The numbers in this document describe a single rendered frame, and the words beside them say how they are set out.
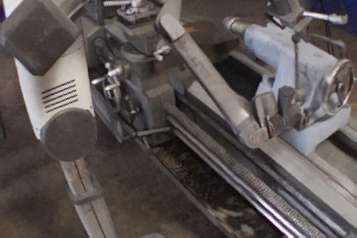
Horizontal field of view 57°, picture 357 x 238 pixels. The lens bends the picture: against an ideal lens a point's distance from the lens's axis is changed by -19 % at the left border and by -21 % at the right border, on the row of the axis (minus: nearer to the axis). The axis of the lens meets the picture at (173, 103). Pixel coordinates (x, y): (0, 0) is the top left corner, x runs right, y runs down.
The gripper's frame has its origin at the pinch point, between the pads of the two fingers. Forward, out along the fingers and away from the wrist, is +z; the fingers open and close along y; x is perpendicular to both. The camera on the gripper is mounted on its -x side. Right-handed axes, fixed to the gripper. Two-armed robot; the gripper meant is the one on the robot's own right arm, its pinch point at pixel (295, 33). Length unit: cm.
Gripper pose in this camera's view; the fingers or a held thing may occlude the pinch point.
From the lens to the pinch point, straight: 102.6
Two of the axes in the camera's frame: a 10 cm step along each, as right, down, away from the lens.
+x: -7.1, 7.0, -0.5
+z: 5.0, 5.6, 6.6
